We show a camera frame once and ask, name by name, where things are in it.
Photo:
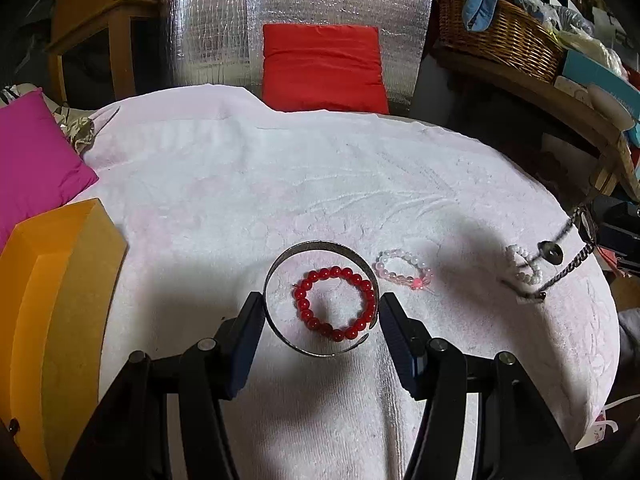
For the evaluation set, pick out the yellow wooden stand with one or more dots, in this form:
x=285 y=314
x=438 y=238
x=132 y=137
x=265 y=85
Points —
x=100 y=20

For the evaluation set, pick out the magenta pillow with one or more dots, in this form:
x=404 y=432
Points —
x=35 y=160

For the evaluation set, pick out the orange box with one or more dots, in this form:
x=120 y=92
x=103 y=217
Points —
x=45 y=310

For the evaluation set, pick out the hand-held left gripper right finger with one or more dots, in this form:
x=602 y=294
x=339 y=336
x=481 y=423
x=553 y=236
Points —
x=404 y=352

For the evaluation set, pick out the silver metal bangle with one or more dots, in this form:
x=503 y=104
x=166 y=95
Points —
x=280 y=265

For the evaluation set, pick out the white paper bag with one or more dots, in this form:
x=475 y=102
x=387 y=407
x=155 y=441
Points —
x=600 y=425

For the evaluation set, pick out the red pillow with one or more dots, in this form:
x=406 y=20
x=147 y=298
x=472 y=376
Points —
x=322 y=67

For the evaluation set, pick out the curved wooden shelf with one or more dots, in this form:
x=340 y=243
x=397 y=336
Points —
x=560 y=100

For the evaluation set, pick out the white fluffy blanket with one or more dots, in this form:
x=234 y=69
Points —
x=300 y=180

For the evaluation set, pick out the teal box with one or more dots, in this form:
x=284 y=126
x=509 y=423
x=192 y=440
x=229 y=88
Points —
x=600 y=77

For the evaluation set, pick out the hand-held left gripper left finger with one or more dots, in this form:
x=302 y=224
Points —
x=244 y=347

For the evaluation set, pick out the wicker basket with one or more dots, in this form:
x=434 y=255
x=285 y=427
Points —
x=505 y=35

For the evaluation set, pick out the silver foil insulation panel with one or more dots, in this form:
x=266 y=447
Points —
x=210 y=20

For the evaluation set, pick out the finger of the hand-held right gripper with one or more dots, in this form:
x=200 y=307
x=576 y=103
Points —
x=565 y=272
x=551 y=253

